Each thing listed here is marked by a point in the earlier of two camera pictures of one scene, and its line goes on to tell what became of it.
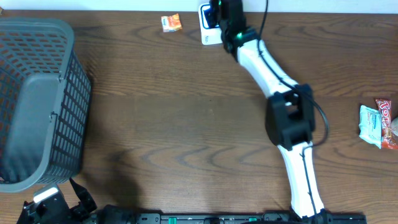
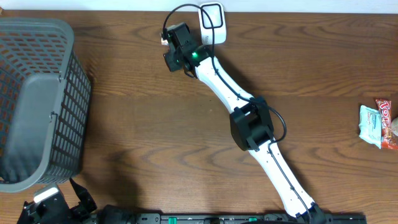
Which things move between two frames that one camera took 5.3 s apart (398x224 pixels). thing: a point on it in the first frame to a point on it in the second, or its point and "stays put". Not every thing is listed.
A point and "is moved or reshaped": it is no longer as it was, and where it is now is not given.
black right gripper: [213, 20] to [171, 65]
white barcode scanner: [209, 35] stays put
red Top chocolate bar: [388, 140] stays put
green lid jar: [394, 126] stays put
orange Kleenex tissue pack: [171, 23] is moved or reshaped
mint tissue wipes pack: [370, 126] stays put
